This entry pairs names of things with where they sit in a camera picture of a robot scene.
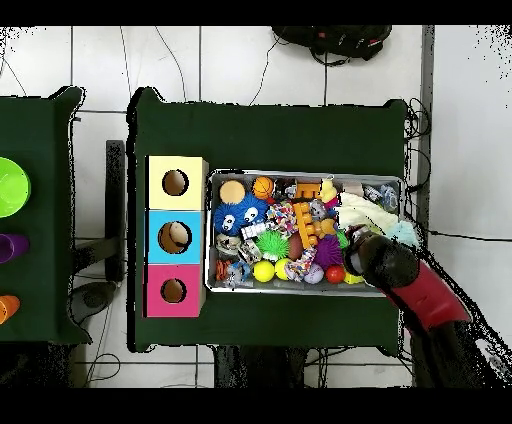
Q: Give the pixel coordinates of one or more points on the orange plastic building block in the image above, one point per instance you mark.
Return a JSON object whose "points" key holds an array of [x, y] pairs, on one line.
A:
{"points": [[304, 224]]}

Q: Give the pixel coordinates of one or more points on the mint green waffle cloth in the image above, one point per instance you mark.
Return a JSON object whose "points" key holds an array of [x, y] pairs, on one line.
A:
{"points": [[404, 234]]}

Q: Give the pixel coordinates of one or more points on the purple cup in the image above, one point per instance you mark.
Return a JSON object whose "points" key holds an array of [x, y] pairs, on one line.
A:
{"points": [[14, 248]]}

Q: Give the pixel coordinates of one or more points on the lime green bowl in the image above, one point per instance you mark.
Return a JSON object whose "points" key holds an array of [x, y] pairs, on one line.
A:
{"points": [[12, 188]]}

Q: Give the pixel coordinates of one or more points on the purple spiky ball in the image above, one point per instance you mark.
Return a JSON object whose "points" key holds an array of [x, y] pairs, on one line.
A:
{"points": [[328, 252]]}

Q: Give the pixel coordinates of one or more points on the cream waffle cloth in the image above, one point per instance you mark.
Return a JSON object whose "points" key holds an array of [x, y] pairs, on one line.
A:
{"points": [[364, 212]]}

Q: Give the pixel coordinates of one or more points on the dark green table cloth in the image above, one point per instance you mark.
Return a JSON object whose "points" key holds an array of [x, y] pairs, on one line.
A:
{"points": [[260, 140], [40, 260]]}

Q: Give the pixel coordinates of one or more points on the orange cup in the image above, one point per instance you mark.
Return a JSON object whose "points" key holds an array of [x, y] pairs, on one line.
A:
{"points": [[8, 308]]}

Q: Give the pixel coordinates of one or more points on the wooden box with three holes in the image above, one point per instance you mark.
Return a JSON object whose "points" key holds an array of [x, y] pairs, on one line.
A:
{"points": [[156, 200]]}

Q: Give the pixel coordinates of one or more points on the tan round foam disc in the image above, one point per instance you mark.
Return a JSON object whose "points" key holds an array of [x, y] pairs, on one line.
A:
{"points": [[232, 192]]}

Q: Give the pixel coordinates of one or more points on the orange toy basketball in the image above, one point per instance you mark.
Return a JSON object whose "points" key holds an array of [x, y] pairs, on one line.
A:
{"points": [[262, 188]]}

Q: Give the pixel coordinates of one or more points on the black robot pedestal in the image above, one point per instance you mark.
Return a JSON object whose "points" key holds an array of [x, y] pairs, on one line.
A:
{"points": [[256, 368]]}

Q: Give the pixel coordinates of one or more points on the green spiky ball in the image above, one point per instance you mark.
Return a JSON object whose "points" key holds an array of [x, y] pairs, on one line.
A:
{"points": [[272, 244]]}

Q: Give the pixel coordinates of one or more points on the blue fuzzy monster toy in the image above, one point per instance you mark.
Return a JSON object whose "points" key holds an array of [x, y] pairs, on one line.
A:
{"points": [[238, 214]]}

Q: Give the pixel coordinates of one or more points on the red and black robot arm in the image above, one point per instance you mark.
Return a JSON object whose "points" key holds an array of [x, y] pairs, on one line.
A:
{"points": [[428, 300]]}

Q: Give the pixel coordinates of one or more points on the shallow clear mesh bin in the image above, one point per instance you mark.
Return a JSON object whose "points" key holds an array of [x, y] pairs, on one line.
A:
{"points": [[260, 288]]}

